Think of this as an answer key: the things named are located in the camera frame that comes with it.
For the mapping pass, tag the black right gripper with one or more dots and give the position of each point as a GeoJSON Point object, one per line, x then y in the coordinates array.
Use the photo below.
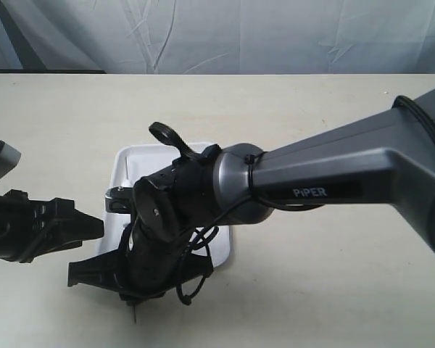
{"type": "Point", "coordinates": [167, 244]}

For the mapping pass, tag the grey-blue backdrop curtain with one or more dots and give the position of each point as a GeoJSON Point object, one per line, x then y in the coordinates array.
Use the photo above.
{"type": "Point", "coordinates": [219, 37]}

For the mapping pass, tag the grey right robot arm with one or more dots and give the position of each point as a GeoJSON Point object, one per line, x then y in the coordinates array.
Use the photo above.
{"type": "Point", "coordinates": [388, 158]}

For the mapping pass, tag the white marshmallow top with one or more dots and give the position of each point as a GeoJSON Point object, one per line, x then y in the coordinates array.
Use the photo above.
{"type": "Point", "coordinates": [126, 183]}

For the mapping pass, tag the white rectangular plastic tray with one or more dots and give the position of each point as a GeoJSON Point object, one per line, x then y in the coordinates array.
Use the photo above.
{"type": "Point", "coordinates": [133, 162]}

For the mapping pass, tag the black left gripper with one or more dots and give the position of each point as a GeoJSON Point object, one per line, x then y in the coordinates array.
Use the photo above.
{"type": "Point", "coordinates": [31, 228]}

